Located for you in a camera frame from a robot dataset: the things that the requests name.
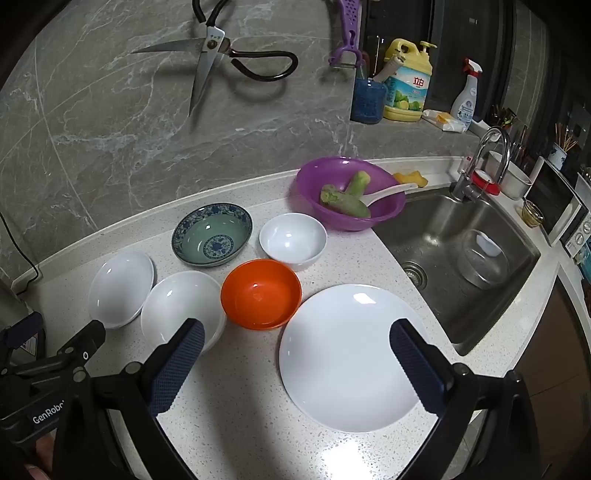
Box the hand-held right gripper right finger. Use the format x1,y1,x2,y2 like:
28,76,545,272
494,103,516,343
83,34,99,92
389,318,542,480

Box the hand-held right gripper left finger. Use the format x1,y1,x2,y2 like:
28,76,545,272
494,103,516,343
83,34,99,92
52,318,206,480

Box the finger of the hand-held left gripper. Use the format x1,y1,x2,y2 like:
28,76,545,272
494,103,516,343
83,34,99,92
13,318,108,385
0,311,44,367

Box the large white plate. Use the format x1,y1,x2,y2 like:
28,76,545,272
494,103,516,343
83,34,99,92
278,283,442,433

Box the orange bowl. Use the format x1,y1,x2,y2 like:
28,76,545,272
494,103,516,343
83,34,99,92
221,259,303,331

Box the blue patterned bowl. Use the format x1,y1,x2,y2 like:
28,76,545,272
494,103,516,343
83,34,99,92
172,203,254,267

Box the small white bowl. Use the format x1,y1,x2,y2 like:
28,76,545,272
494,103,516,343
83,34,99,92
259,213,328,272

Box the person's left hand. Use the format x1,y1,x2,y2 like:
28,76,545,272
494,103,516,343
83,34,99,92
24,431,60,480

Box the clear glass bowl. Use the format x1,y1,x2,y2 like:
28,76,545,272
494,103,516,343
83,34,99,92
457,229,507,291

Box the steel sink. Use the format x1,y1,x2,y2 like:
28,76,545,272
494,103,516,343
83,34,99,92
374,191,541,356

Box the green vegetable stem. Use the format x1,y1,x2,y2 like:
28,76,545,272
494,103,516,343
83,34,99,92
321,185,372,219
346,171,372,199

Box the white spoon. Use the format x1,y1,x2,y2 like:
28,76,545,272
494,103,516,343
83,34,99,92
362,182,419,206

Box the steel faucet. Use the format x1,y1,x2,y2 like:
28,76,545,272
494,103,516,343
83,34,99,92
450,127,511,204

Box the yellow sponge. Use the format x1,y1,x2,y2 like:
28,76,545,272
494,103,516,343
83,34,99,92
393,171,429,188

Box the small glass bowl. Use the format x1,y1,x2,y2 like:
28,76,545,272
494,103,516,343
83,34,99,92
522,200,546,228

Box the red sink holder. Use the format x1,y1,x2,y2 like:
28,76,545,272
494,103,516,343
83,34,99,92
471,168,502,197

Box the white pot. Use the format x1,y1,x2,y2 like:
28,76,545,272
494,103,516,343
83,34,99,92
487,150,534,200

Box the white microwave oven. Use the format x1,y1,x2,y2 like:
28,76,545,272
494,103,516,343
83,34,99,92
524,157,591,259

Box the purple plastic bowl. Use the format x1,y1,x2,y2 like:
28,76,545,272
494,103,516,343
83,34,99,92
295,157,407,232

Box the white and yellow packet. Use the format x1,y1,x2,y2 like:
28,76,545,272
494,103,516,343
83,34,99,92
421,109,468,134

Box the blue-white chopstick holder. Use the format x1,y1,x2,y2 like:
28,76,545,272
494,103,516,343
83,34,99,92
549,122,578,172

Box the white spray bottle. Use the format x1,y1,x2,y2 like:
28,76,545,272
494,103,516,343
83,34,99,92
450,58,484,131

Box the blue cup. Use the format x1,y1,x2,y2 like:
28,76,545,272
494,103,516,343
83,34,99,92
350,78,387,124

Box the yellow detergent bottle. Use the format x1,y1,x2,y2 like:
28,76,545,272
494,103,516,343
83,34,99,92
383,38,437,123

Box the purple peeler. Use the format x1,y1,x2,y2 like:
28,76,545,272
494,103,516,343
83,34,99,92
329,0,370,68

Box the black power cable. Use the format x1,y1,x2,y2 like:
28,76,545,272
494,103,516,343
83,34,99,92
0,215,42,296

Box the white-handled brush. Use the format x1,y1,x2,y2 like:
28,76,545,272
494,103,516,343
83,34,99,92
373,52,407,84

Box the black-handled kitchen scissors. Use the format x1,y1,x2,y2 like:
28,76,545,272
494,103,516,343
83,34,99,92
131,0,299,119

